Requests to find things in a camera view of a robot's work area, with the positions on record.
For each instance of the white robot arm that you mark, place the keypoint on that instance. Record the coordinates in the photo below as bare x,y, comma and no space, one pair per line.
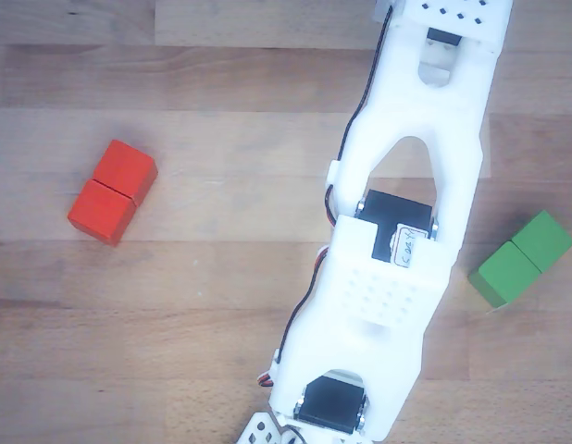
406,115

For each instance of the long green block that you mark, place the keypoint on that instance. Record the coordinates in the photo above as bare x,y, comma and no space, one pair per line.
517,263

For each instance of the long red block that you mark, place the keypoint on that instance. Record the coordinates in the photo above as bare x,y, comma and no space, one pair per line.
110,194

